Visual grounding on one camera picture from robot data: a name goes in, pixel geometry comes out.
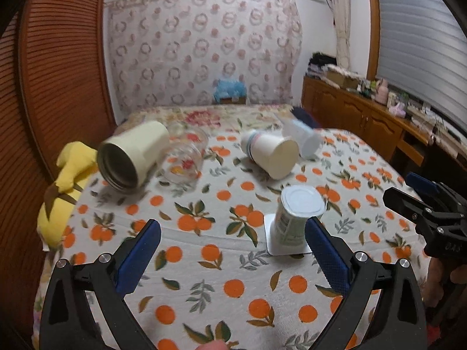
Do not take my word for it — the orange print tablecloth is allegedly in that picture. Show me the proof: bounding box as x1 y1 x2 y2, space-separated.
32 126 431 350

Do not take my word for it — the cream thermos cup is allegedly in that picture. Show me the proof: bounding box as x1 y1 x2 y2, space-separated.
97 120 169 194

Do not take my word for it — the pink thermos jug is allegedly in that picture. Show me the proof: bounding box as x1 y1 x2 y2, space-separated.
374 79 389 106

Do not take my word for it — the green yogurt cup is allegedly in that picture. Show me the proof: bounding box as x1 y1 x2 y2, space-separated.
264 185 325 256

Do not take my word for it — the stack of dark clothes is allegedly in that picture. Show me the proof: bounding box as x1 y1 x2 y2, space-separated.
306 52 337 79

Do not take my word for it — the right hand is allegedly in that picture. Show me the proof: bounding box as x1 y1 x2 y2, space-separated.
421 256 467 309

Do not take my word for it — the grey window blind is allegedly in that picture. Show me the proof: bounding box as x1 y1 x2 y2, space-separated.
377 0 466 130

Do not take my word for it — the floral bed quilt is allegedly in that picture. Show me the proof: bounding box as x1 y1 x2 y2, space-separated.
115 104 294 135

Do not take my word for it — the wooden louvered wardrobe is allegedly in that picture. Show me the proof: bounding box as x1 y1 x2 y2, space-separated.
0 0 118 205

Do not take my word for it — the cardboard box on cabinet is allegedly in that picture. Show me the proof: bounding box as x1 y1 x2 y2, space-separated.
326 70 360 89

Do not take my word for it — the left hand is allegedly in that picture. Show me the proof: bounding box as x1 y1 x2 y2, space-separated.
196 340 229 350

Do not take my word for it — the blue plastic bag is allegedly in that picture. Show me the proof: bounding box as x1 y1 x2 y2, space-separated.
214 80 247 104

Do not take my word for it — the small cardboard box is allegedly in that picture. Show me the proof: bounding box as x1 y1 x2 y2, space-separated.
218 97 246 105

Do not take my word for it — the yellow plush toy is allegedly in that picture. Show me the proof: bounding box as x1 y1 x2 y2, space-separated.
36 141 97 251

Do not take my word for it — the white paper cup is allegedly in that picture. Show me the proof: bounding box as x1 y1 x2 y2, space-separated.
241 129 299 180

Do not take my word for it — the pink tissue pack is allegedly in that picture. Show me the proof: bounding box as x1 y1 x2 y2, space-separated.
389 102 406 118

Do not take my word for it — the pink circle lace curtain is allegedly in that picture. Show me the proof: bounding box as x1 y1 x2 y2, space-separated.
106 0 302 115

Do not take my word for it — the tied beige curtain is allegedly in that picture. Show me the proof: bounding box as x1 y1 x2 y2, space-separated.
331 0 351 69

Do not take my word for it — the translucent plastic cup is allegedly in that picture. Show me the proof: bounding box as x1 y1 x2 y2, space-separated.
281 118 323 160

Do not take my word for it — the dark blue blanket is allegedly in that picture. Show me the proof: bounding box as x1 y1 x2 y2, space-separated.
290 107 320 129

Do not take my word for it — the wooden side cabinet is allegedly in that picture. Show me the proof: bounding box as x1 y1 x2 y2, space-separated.
302 77 466 175

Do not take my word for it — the clear printed glass cup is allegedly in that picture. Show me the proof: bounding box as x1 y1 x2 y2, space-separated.
160 122 208 184

